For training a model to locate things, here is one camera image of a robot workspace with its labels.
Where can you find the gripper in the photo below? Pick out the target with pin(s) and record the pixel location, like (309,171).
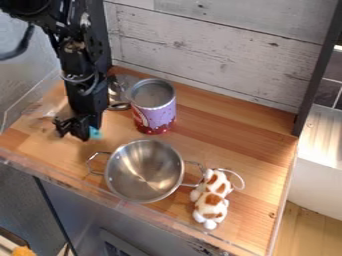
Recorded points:
(85,105)

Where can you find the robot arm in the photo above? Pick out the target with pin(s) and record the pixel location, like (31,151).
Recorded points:
(82,43)

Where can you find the silver pot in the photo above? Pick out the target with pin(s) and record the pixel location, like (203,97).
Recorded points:
(144,170)

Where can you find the purple and red can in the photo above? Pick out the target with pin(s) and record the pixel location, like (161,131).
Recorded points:
(154,107)

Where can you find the white and brown plush animal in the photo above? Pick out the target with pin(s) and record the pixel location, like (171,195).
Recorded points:
(211,199)

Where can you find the white cabinet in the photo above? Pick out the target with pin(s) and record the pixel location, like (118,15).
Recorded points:
(319,160)

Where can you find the black metal post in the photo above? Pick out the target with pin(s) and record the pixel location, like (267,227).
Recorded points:
(317,68)

